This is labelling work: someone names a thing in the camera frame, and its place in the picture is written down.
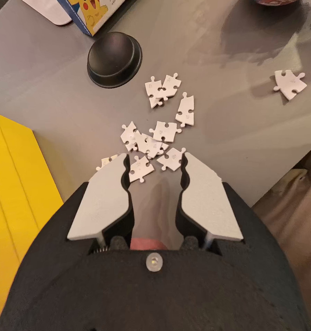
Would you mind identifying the partly built puzzle ball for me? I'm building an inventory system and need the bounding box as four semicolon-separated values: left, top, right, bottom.
258;0;299;7

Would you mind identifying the black ball stand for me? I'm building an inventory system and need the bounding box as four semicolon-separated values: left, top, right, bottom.
87;32;143;88

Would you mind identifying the blue puzzle box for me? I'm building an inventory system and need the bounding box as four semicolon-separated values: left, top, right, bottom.
22;0;127;37

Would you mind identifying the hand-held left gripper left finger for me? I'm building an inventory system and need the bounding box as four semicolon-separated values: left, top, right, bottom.
66;153;135;245

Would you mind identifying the pile of white jigsaw parts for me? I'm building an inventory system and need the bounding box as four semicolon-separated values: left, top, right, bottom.
96;73;195;184

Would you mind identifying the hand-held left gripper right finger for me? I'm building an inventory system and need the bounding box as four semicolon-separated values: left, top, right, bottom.
176;152;244;249

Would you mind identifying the yellow plastic bin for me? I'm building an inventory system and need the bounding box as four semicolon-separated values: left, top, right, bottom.
0;109;64;318

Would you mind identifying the white puzzle piece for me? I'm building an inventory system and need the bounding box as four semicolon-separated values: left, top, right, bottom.
273;70;307;101

